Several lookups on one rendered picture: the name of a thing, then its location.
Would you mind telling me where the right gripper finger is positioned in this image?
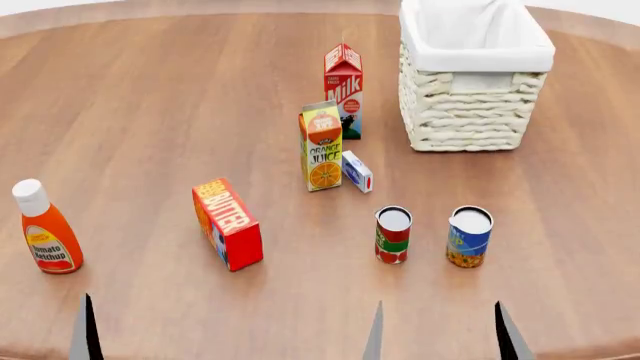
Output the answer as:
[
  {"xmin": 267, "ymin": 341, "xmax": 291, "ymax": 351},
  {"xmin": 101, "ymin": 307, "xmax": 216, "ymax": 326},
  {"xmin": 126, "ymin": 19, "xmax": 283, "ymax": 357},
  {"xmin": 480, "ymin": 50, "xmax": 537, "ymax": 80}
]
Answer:
[
  {"xmin": 361, "ymin": 299, "xmax": 385, "ymax": 360},
  {"xmin": 494, "ymin": 300, "xmax": 536, "ymax": 360}
]

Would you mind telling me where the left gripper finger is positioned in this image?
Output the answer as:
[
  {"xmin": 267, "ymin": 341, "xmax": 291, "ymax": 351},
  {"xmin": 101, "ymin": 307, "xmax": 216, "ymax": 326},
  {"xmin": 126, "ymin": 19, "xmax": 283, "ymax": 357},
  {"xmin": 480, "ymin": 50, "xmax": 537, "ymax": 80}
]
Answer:
[{"xmin": 68, "ymin": 292, "xmax": 105, "ymax": 360}]

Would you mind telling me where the tomato ketchup bottle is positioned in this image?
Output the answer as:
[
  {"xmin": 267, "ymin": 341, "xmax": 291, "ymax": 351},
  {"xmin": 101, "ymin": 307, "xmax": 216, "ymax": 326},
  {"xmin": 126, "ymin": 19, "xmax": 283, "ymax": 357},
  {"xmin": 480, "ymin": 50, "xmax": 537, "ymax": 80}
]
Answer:
[{"xmin": 11, "ymin": 177, "xmax": 85, "ymax": 275}]

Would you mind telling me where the red tomato sauce can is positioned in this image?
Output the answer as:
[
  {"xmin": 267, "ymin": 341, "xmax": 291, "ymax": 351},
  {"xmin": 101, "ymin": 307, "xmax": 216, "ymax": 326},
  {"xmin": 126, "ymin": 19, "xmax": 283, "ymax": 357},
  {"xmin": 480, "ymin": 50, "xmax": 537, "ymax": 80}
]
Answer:
[{"xmin": 374, "ymin": 204, "xmax": 414, "ymax": 265}]

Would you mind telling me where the white woven wicker basket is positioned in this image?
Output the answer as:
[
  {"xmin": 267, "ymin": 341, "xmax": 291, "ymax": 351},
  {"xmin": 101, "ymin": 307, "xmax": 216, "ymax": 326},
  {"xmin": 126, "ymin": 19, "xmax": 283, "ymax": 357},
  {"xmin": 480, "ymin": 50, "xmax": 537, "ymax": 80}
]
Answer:
[{"xmin": 398, "ymin": 35, "xmax": 549, "ymax": 153}]

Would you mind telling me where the white cloth basket liner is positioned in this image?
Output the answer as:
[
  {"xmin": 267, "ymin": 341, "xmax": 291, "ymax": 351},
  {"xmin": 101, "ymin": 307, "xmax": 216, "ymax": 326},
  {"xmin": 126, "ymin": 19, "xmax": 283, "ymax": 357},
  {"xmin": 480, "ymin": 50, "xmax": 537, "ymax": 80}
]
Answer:
[{"xmin": 399, "ymin": 0, "xmax": 557, "ymax": 91}]

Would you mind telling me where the blue soup can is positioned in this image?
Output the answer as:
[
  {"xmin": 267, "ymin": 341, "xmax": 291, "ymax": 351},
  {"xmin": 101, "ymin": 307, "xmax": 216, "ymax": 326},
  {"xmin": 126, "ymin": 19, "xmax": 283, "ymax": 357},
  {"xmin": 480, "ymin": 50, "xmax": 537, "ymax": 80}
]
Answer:
[{"xmin": 445, "ymin": 204, "xmax": 494, "ymax": 270}]

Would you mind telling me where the small blue white box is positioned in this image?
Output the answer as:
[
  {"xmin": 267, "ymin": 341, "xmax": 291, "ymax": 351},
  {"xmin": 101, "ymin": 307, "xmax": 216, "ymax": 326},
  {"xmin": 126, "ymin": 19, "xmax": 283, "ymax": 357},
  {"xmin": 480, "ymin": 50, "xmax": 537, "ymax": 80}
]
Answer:
[{"xmin": 341, "ymin": 150, "xmax": 374, "ymax": 195}]

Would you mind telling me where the red butter box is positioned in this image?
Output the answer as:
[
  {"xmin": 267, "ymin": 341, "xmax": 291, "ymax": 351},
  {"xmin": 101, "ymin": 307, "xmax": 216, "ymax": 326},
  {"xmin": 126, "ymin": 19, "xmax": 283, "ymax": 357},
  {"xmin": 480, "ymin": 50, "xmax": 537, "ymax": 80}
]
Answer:
[{"xmin": 191, "ymin": 177, "xmax": 265, "ymax": 273}]

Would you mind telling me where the orange juice carton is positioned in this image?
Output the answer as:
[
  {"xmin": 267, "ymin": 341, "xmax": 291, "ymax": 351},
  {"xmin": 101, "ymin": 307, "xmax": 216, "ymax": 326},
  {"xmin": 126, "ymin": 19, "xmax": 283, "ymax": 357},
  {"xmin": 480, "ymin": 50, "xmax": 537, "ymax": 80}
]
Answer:
[{"xmin": 298, "ymin": 99, "xmax": 345, "ymax": 193}]

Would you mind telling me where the red milk carton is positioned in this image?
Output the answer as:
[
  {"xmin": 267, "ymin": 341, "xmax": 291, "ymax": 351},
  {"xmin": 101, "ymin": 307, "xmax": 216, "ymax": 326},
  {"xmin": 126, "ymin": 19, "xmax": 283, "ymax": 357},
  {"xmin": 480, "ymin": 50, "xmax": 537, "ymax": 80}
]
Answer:
[{"xmin": 323, "ymin": 36, "xmax": 365, "ymax": 141}]

